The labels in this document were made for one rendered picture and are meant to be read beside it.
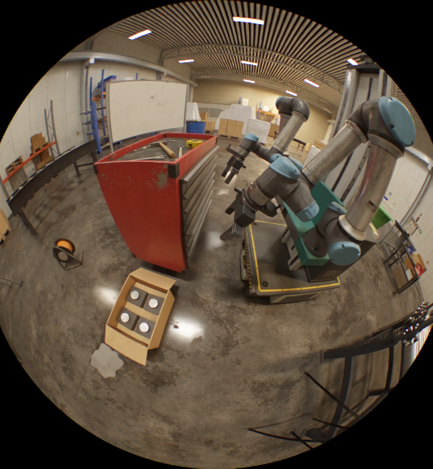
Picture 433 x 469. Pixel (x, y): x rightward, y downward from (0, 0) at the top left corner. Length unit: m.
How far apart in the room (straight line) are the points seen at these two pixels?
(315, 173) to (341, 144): 0.14
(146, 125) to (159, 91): 0.82
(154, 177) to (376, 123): 0.69
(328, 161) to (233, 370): 1.26
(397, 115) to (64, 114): 9.25
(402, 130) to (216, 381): 1.41
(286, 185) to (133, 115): 2.96
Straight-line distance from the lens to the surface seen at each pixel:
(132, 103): 3.11
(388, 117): 0.41
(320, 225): 0.62
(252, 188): 0.41
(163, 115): 3.44
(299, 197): 0.39
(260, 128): 7.84
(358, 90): 1.07
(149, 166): 0.53
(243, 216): 0.41
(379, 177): 0.43
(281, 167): 0.36
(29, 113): 8.73
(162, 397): 1.27
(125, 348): 1.01
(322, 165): 0.50
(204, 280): 1.19
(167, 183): 0.52
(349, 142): 0.52
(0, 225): 6.19
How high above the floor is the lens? 1.10
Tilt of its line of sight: 48 degrees down
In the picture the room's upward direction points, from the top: 10 degrees clockwise
